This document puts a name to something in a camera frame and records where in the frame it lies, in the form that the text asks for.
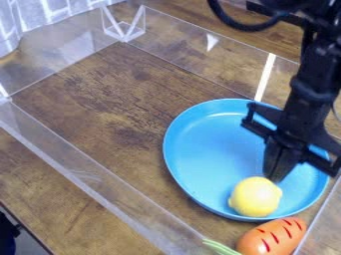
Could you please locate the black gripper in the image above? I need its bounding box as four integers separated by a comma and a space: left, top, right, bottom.
240, 103, 341, 182

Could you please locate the yellow toy lemon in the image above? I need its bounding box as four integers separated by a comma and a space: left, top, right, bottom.
227, 176, 282, 217

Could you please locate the blue oval tray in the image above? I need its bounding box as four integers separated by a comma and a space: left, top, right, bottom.
163, 99, 329, 222

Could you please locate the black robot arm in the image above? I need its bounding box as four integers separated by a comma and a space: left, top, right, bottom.
242, 0, 341, 182

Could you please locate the orange toy carrot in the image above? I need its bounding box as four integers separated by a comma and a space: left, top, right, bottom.
202, 217, 307, 255

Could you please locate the dark object at lower left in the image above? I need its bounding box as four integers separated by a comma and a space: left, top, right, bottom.
0, 211, 20, 255

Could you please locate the white patterned curtain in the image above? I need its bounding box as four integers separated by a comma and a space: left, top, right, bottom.
0, 0, 125, 58

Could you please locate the black cable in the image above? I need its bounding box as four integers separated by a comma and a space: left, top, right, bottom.
206, 0, 290, 33

